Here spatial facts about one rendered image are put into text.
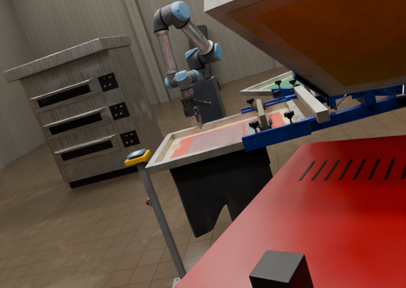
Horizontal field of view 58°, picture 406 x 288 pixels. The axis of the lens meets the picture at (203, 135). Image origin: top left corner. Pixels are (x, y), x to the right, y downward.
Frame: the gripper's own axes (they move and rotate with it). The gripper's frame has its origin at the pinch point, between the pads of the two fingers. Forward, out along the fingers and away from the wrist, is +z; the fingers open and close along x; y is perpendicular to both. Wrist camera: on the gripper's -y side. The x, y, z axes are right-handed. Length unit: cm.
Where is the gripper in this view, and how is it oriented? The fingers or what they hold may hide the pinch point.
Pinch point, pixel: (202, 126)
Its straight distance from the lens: 223.8
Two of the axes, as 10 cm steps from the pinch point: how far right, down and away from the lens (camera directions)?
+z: 3.1, 9.2, 2.4
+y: -9.5, 2.7, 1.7
